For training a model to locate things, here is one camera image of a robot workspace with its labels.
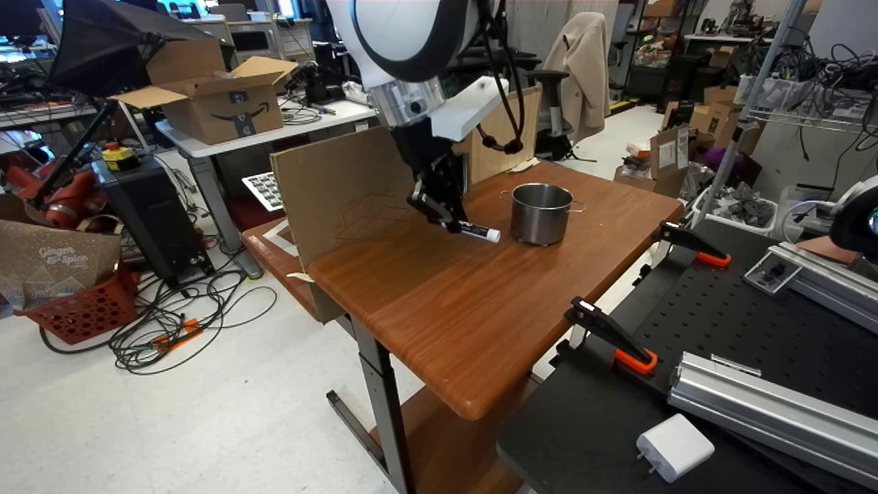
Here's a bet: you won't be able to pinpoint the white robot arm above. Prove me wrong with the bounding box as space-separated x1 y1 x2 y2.
326 0 508 240

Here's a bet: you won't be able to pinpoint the brown paper bag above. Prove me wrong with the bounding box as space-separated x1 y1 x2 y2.
0 220 122 310

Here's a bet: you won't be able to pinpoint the black perforated breadboard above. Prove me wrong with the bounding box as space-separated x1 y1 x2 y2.
499 221 878 494

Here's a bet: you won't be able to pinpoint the near black orange clamp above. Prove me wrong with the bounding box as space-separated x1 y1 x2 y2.
566 296 658 375

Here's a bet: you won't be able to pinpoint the black photo umbrella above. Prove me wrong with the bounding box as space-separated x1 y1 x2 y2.
50 0 223 96

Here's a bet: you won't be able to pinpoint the white power adapter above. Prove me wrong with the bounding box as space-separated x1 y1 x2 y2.
636 414 717 482

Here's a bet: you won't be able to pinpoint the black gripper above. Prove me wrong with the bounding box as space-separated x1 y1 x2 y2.
392 119 470 231

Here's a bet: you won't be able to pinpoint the near aluminium extrusion rail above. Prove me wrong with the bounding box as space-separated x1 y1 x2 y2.
666 350 878 489

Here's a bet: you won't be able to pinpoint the black and white marker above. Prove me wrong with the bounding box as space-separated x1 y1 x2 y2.
460 221 503 243

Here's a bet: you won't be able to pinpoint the chair with beige jacket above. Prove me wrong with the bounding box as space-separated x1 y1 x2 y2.
532 11 610 159

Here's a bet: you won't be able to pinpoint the black floor cables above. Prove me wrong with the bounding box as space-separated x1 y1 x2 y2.
35 262 279 377

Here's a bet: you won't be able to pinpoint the far aluminium extrusion rail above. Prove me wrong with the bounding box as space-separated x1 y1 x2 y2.
744 240 878 333

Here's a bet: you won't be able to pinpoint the small brown cardboard boxes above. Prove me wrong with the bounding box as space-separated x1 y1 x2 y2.
665 84 764 187

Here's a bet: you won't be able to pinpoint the aluminium extrusion rail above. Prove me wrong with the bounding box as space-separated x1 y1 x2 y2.
666 350 878 489
744 240 878 333

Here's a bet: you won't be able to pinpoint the black computer tower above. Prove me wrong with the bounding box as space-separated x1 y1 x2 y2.
91 159 211 285

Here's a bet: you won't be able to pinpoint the cardboard backboard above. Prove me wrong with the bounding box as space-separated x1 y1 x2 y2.
270 84 544 269

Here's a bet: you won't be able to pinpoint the yellow emergency stop button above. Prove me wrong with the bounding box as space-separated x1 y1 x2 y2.
101 143 138 172

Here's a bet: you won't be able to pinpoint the open cardboard box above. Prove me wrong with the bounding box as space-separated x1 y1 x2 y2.
115 38 297 143

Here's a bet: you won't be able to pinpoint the small steel pot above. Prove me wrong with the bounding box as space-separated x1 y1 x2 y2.
510 180 573 246

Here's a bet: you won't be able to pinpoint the black orange clamp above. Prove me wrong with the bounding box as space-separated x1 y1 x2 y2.
566 296 658 375
658 221 732 269

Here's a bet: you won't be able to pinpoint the grey desk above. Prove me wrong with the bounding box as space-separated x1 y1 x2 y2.
156 100 378 279

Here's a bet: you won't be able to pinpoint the far black orange clamp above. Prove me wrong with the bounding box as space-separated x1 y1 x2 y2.
658 221 732 269

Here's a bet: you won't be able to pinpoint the wooden table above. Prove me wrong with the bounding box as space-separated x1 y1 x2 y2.
244 165 684 494

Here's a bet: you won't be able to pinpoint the red plastic basket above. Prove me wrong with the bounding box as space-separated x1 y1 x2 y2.
26 269 141 344

